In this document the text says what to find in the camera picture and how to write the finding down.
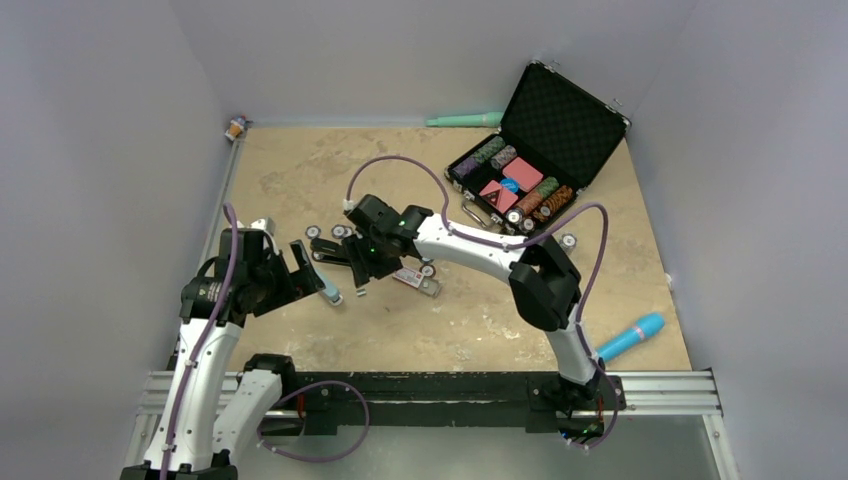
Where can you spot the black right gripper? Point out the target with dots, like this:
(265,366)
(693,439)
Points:
(364,268)

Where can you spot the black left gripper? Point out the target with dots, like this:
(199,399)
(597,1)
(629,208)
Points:
(295,285)

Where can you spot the light blue stapler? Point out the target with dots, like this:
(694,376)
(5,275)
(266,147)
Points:
(330,292)

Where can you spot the black stapler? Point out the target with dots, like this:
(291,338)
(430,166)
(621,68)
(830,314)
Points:
(330,252)

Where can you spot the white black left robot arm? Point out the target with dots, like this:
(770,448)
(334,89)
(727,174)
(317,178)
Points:
(199,437)

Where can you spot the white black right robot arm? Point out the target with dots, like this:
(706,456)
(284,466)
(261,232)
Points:
(544,282)

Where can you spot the poker chip near box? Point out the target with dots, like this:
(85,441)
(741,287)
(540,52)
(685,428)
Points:
(428,270)

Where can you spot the blue dealer button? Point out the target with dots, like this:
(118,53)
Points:
(510,185)

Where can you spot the pink card deck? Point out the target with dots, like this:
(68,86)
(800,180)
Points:
(527,176)

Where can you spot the mint green tube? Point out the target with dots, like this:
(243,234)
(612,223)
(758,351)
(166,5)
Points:
(482,120)

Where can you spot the poker chip far right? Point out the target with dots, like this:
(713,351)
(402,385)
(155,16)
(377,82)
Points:
(568,242)

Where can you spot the black poker chip case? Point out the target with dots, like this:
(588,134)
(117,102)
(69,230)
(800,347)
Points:
(558,128)

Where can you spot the blue pen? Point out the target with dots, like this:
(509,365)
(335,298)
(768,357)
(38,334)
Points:
(641,330)

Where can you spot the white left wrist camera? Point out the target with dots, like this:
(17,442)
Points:
(267,226)

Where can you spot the aluminium frame rail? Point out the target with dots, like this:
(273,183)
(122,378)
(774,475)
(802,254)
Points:
(652,393)

